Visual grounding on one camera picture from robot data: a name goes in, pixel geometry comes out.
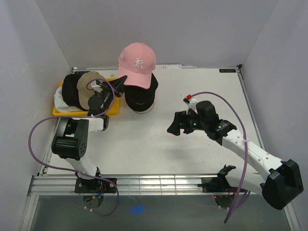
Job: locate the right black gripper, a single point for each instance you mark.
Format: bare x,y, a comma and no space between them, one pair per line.
174,128

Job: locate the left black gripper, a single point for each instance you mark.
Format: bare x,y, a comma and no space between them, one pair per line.
117,85

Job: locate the black cap gold logo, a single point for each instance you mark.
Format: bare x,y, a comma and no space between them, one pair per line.
139,99

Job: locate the pink baseball cap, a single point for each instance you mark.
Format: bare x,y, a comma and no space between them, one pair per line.
137,61

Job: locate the beige baseball cap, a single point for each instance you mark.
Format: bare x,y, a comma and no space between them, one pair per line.
84,88

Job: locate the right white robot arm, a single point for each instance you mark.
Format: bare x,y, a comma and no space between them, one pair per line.
278,181

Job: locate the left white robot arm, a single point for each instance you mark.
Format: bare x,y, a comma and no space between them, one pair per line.
71,139

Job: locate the white paper label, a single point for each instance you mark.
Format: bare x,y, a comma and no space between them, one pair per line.
167,66

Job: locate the plain black cap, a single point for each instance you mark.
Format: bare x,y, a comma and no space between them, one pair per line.
70,91

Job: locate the white cap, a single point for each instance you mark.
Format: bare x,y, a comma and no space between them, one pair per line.
60,105

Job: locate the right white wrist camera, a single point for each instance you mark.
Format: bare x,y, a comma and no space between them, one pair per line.
191,102

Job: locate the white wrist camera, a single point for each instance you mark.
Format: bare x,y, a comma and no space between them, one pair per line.
96,85
191,102

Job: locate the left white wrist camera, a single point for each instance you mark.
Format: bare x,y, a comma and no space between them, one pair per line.
96,85

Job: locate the gold wire hat stand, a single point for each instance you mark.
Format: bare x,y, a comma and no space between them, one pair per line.
146,111

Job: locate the aluminium front rail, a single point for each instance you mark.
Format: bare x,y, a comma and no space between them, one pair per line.
127,184

